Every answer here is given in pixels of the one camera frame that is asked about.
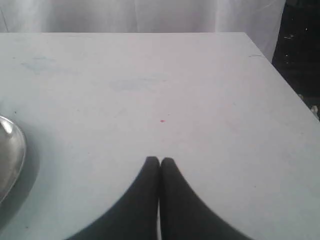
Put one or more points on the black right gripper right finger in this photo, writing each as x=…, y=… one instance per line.
x=183, y=215

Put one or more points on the white backdrop curtain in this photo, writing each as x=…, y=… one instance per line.
x=259, y=19

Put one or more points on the round steel plate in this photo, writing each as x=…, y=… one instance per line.
x=13, y=150

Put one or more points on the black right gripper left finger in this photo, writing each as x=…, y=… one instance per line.
x=134, y=215

